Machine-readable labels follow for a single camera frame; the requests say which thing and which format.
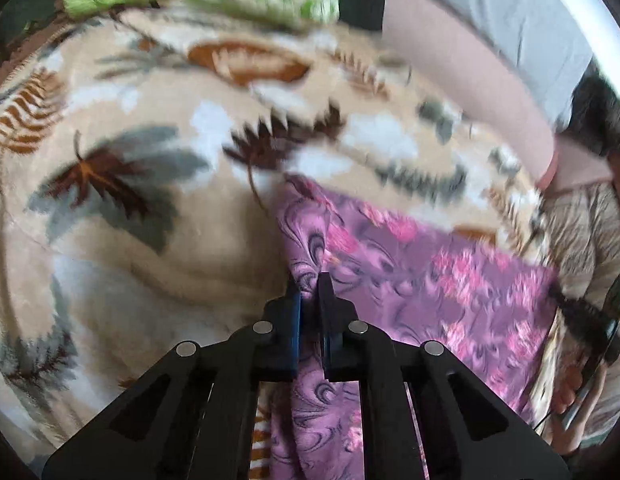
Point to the beige leaf print blanket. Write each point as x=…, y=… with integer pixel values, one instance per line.
x=140, y=260

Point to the beige striped blanket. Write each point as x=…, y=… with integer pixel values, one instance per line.
x=585, y=230

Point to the pink bolster cushion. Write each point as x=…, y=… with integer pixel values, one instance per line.
x=465, y=75

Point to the pale pink pillow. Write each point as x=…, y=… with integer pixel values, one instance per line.
x=580, y=167

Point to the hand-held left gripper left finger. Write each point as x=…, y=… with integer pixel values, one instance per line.
x=294, y=322

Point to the grey pillow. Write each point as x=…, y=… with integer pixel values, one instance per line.
x=500, y=25

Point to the person's right hand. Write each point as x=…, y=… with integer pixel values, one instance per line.
x=567, y=387

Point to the purple floral garment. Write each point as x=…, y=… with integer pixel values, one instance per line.
x=415, y=285

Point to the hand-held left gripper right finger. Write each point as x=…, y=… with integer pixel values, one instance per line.
x=326, y=325

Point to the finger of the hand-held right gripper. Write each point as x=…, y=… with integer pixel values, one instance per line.
x=580, y=315

